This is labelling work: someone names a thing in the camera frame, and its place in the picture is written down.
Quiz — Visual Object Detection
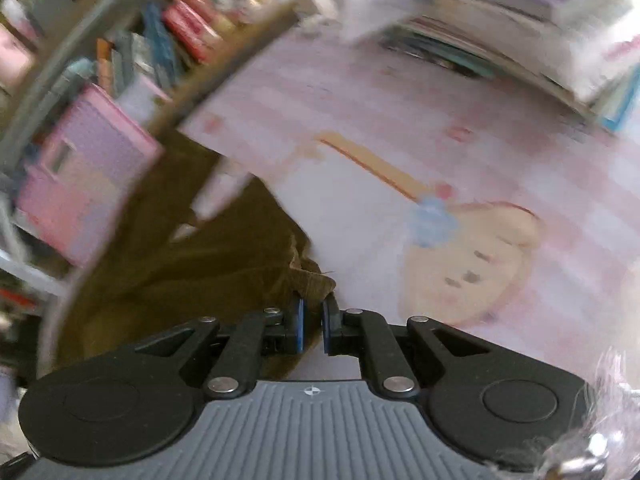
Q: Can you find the dark olive brown garment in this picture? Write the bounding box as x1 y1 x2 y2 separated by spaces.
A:
50 130 335 370

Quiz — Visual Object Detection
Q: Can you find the pink checkered desk mat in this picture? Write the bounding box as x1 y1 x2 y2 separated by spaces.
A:
158 30 639 384

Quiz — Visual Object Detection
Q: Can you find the red thick dictionary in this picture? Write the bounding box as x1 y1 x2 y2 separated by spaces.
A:
162 0 222 63

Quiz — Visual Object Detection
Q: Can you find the white wooden bookshelf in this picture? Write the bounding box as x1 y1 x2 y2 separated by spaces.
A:
1 0 286 314

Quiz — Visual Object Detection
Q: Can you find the stack of books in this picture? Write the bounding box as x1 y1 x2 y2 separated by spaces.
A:
342 0 639 132

